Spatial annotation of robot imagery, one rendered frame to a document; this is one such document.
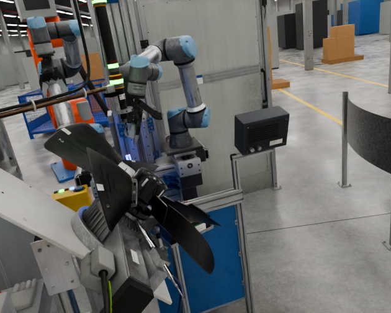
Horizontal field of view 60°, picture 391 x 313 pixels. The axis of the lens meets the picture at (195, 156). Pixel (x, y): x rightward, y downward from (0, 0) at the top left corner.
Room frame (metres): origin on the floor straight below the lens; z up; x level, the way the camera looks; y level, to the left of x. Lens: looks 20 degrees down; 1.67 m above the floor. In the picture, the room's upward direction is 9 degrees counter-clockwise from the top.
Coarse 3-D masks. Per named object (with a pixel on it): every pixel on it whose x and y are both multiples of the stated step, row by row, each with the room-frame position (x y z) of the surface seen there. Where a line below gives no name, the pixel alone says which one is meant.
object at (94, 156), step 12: (96, 156) 0.85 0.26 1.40; (96, 168) 0.81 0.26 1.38; (108, 168) 0.87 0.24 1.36; (120, 168) 0.94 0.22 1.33; (96, 180) 0.78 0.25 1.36; (108, 180) 0.83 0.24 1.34; (120, 180) 0.90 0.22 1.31; (108, 192) 0.80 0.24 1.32; (120, 192) 0.87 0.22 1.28; (120, 204) 0.86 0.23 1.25; (108, 216) 0.75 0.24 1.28; (120, 216) 0.84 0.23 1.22
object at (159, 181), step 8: (144, 168) 1.10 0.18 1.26; (136, 176) 1.06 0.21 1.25; (144, 176) 1.04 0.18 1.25; (152, 184) 1.02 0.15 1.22; (160, 184) 1.03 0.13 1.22; (144, 192) 1.02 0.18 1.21; (152, 192) 1.02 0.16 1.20; (160, 192) 1.03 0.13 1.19; (144, 200) 1.01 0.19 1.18; (152, 200) 1.02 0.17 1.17; (136, 208) 1.00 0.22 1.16; (144, 208) 1.03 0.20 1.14; (144, 216) 1.00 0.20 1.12
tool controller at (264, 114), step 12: (276, 108) 1.72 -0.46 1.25; (240, 120) 1.62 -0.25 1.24; (252, 120) 1.61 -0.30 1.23; (264, 120) 1.61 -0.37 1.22; (276, 120) 1.63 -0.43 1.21; (288, 120) 1.66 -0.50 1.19; (240, 132) 1.63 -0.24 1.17; (252, 132) 1.61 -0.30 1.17; (264, 132) 1.63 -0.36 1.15; (276, 132) 1.65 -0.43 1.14; (240, 144) 1.64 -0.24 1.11; (252, 144) 1.63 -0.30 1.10; (264, 144) 1.65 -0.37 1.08; (276, 144) 1.67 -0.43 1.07
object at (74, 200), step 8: (64, 192) 1.44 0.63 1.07; (72, 192) 1.43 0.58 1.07; (80, 192) 1.41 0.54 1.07; (88, 192) 1.47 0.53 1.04; (56, 200) 1.38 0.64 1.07; (64, 200) 1.38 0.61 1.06; (72, 200) 1.39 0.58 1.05; (80, 200) 1.40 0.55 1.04; (88, 200) 1.41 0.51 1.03; (72, 208) 1.39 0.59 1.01
